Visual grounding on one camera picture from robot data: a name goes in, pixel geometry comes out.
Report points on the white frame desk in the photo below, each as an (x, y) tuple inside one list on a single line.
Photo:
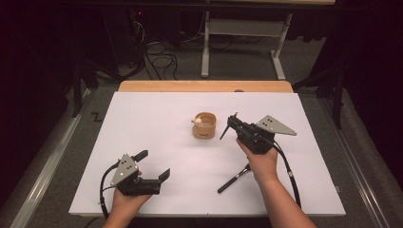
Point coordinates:
[(244, 28)]

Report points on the white table cover sheet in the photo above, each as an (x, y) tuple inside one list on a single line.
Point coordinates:
[(158, 126)]

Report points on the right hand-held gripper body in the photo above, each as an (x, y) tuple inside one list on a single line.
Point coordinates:
[(253, 139)]

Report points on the person's left hand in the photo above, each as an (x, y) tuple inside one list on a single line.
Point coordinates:
[(126, 205)]

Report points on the person's right hand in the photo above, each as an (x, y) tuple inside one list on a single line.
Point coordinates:
[(263, 166)]

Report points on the yellow bear pen pot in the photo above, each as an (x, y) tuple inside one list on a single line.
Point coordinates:
[(204, 131)]

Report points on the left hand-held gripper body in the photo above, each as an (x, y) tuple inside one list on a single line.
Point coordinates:
[(139, 186)]

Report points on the metal floor rail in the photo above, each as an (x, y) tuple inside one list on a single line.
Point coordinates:
[(367, 193), (38, 186)]

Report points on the black metal stand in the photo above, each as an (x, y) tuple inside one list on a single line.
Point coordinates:
[(339, 101), (76, 95)]

